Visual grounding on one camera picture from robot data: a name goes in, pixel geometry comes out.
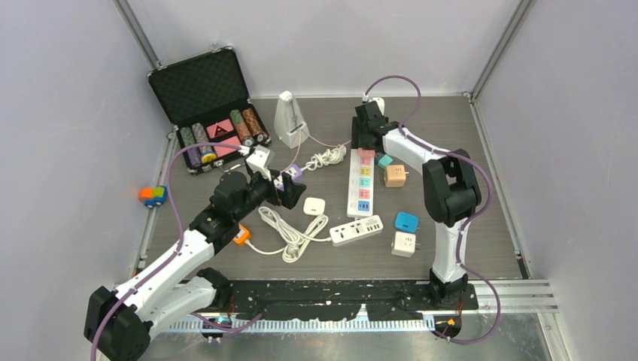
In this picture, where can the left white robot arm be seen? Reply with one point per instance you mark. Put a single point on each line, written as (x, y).
(121, 323)

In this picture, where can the purple power strip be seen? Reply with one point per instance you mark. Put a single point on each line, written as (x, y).
(294, 171)

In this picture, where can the long white colourful power strip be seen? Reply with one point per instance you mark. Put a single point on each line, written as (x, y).
(360, 186)

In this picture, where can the black poker chip case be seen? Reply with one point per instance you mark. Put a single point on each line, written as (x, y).
(207, 100)

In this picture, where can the orange power strip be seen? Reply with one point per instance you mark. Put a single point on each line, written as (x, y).
(242, 237)

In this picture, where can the white cube socket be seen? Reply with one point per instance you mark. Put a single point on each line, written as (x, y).
(404, 244)

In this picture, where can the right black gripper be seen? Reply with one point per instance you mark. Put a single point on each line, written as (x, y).
(357, 141)

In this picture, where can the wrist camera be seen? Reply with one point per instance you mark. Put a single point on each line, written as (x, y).
(380, 103)
(258, 159)

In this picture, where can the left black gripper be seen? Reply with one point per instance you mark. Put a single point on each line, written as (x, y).
(287, 198)

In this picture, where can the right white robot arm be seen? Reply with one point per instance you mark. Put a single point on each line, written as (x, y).
(451, 192)

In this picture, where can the white flat adapter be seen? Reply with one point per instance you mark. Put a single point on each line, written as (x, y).
(314, 206)

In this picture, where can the tan dragon cube socket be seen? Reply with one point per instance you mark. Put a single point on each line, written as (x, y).
(395, 176)

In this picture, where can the blue charger adapter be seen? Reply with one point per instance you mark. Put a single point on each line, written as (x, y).
(406, 222)

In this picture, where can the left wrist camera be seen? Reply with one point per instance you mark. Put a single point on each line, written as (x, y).
(258, 159)

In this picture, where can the white grey power strip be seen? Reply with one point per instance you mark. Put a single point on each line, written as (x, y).
(355, 230)

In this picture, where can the white metronome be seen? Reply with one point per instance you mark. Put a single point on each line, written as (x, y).
(290, 125)

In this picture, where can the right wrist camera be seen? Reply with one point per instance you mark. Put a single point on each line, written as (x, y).
(380, 103)

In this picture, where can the orange blue toy car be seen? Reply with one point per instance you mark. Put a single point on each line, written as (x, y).
(152, 197)

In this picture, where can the teal charger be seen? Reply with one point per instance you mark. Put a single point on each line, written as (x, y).
(383, 160)

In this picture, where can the pink cube socket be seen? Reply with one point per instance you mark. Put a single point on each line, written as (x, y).
(365, 153)

